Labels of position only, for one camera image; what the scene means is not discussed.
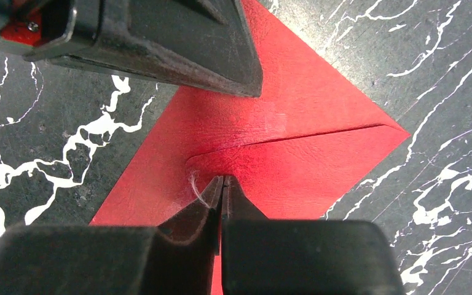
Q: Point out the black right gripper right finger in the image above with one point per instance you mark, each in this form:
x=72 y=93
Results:
x=260 y=255

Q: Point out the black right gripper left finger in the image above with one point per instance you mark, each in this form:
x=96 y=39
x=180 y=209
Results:
x=176 y=257

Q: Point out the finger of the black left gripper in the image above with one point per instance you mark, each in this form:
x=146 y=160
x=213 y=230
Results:
x=203 y=44

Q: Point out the red paper envelope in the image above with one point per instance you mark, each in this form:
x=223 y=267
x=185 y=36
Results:
x=308 y=139

